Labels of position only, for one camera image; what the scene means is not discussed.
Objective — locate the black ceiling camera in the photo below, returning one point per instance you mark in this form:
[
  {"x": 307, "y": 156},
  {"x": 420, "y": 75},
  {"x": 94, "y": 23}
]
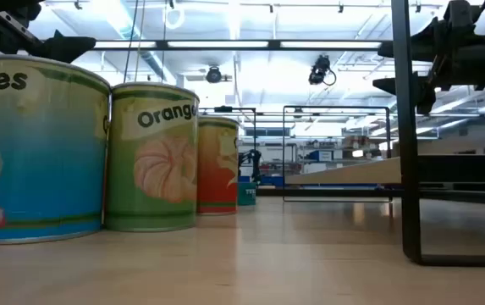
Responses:
[{"x": 319, "y": 70}]

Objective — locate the thin black metal stand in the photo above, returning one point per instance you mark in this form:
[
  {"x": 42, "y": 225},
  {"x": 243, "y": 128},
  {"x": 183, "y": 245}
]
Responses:
[{"x": 242, "y": 109}]

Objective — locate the black overhead rig beam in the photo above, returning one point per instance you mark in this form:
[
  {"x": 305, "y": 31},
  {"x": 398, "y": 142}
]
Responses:
[{"x": 225, "y": 44}]

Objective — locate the small teal tuna can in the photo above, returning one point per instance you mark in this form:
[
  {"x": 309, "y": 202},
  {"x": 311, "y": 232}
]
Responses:
[{"x": 247, "y": 195}]

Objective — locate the red and orange can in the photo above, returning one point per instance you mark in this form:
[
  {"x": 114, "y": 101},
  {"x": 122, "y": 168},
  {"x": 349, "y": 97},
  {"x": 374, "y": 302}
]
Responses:
[{"x": 216, "y": 169}]

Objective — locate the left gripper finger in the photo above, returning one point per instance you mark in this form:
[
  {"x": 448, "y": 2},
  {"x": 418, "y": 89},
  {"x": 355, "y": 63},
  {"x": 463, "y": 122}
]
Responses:
[{"x": 66, "y": 48}]

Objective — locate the black background robot arm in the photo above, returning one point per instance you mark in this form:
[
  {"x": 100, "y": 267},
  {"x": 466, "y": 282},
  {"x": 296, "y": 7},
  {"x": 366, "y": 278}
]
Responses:
[{"x": 254, "y": 163}]

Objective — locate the blue cherries can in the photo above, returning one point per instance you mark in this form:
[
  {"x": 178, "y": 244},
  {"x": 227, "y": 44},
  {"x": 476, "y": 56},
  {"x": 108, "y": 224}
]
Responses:
[{"x": 39, "y": 148}]

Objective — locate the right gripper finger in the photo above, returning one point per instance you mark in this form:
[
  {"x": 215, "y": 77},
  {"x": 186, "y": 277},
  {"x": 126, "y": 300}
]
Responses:
[
  {"x": 428, "y": 46},
  {"x": 427, "y": 95}
]

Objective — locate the green oranges can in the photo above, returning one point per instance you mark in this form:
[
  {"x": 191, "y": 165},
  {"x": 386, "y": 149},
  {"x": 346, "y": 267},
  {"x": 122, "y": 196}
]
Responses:
[{"x": 153, "y": 169}]

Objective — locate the black ceiling spotlight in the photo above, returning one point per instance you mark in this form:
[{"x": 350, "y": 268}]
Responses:
[{"x": 213, "y": 75}]

